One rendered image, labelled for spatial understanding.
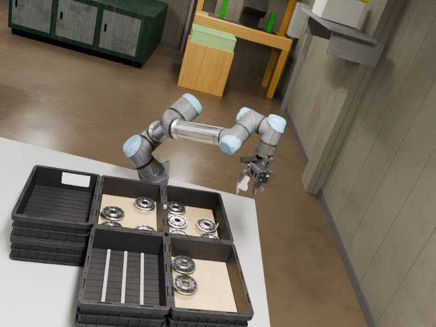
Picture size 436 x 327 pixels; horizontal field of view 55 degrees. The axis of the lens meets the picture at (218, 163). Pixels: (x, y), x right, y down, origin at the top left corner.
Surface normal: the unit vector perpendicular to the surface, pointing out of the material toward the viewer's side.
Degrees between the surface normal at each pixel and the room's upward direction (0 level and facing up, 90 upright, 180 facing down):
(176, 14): 90
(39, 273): 0
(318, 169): 90
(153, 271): 0
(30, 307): 0
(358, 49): 90
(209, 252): 90
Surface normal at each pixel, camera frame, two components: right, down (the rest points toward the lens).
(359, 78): -0.01, 0.45
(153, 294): 0.26, -0.86
